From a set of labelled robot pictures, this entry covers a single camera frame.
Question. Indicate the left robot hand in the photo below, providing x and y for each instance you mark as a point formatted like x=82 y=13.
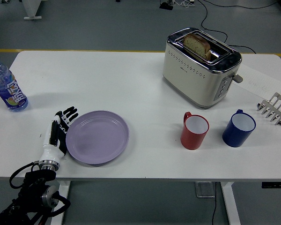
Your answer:
x=51 y=150

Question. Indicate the purple plate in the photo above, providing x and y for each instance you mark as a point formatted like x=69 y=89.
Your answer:
x=98 y=138

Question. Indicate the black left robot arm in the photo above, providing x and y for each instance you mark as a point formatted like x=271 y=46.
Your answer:
x=32 y=197

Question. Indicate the white table leg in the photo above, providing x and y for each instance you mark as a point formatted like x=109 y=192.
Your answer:
x=230 y=206
x=66 y=206

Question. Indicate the blue drink bottle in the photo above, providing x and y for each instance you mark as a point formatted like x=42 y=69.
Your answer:
x=7 y=84

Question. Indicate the white furniture foot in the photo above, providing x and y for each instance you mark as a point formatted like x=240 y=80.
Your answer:
x=32 y=10

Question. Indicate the red mug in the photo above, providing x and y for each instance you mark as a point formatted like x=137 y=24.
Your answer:
x=192 y=139

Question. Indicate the cream and chrome toaster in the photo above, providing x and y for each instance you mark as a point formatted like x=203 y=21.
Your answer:
x=192 y=79

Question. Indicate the bread slice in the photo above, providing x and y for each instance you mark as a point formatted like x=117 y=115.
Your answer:
x=196 y=45

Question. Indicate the blue mug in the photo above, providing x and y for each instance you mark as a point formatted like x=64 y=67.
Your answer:
x=234 y=137

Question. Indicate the black floor device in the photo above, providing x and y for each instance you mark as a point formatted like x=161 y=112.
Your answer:
x=166 y=6

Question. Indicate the white paper sheet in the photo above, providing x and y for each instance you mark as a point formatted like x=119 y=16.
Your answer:
x=260 y=80

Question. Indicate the black table control panel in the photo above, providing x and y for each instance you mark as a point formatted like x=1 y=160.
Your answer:
x=275 y=185

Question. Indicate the metal toast rack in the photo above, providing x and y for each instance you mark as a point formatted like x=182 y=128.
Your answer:
x=279 y=103

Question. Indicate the clear plastic bracket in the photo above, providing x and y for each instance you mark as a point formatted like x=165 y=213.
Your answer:
x=204 y=189

